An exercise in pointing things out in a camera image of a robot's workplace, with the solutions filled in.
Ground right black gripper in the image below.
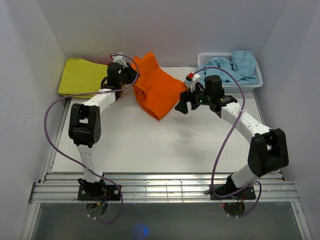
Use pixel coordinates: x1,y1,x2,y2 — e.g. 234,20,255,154
174,81,212,115

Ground orange trousers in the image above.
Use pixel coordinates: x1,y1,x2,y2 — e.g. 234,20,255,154
131,52,188,121

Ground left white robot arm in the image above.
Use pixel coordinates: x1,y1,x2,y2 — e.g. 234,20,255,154
68,62,137,200

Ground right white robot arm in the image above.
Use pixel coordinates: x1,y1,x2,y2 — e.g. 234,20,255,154
175,73,289,199

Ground folded yellow trousers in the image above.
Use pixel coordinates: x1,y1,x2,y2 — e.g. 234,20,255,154
58,58,108,96

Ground light blue trousers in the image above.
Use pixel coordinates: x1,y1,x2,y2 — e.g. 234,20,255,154
198,50,259,86

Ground white plastic basket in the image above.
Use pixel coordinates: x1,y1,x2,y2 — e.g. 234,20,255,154
197,52,264,94

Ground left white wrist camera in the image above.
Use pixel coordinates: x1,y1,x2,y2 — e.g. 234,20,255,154
110,52,128,68

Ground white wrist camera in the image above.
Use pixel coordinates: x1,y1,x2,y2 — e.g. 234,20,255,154
110,52,128,68
184,72,201,92

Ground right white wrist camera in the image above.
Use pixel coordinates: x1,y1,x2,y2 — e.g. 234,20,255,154
184,72,201,92

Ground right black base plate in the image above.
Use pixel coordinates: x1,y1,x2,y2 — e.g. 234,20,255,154
204,184,256,201

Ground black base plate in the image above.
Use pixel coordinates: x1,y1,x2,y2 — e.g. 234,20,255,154
76,185,121,202
204,184,256,201

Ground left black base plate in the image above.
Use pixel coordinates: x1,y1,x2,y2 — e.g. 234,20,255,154
76,185,121,202

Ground aluminium rail frame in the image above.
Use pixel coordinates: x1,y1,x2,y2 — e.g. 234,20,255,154
21,90,315,240

